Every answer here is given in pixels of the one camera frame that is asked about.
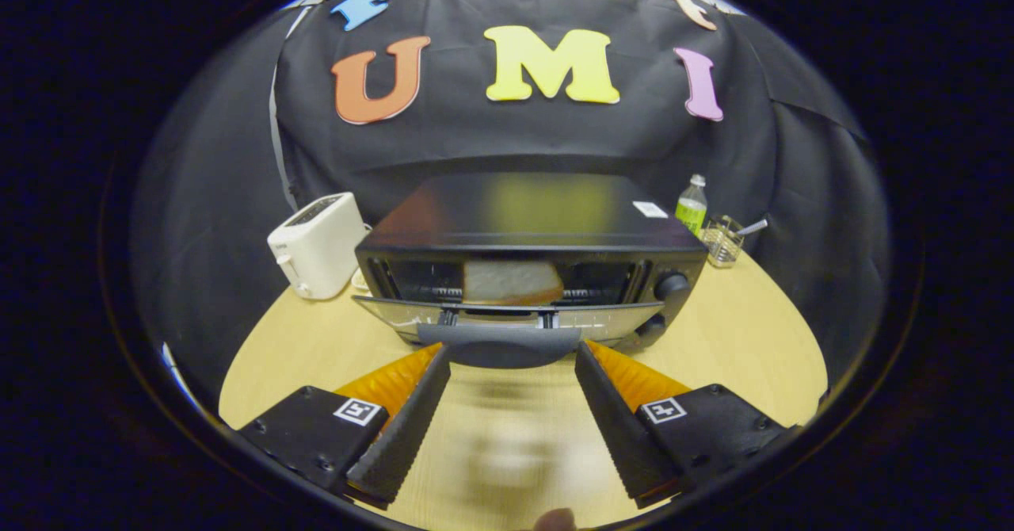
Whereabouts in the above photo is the black toaster oven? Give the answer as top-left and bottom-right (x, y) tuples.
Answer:
(353, 172), (710, 370)

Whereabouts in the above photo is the sandwich with lettuce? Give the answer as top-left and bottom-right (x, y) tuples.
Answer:
(462, 260), (565, 306)

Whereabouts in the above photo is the green drink bottle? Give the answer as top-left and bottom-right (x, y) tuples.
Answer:
(675, 174), (708, 236)

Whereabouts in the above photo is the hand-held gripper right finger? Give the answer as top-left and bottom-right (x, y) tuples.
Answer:
(574, 339), (797, 510)

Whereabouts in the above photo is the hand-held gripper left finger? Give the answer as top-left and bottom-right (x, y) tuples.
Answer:
(238, 343), (452, 510)

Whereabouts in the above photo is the wire mesh basket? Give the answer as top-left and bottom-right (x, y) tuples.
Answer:
(701, 214), (745, 269)

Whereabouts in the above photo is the white bread toaster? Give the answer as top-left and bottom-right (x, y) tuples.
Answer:
(267, 192), (372, 300)

